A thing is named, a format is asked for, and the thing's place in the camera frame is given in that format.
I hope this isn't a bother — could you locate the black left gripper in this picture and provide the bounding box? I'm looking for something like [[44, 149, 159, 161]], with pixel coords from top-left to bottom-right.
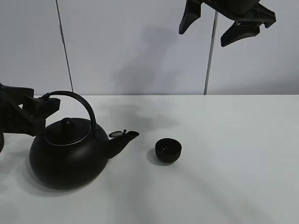
[[0, 84, 61, 149]]

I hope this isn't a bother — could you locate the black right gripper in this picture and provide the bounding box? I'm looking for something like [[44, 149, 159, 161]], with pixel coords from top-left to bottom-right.
[[178, 0, 276, 47]]

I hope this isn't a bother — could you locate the black teapot with handle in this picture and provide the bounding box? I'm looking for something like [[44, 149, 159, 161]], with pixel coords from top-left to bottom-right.
[[29, 91, 139, 189]]

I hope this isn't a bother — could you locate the thin dark background pole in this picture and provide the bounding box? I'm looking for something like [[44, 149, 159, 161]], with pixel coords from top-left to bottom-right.
[[55, 0, 74, 92]]

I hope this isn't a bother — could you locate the grey metal background pole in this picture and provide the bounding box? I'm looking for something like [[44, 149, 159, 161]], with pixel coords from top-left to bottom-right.
[[203, 11, 218, 95]]

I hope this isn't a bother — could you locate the small black teacup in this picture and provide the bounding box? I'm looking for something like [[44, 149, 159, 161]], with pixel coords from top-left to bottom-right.
[[155, 138, 182, 163]]

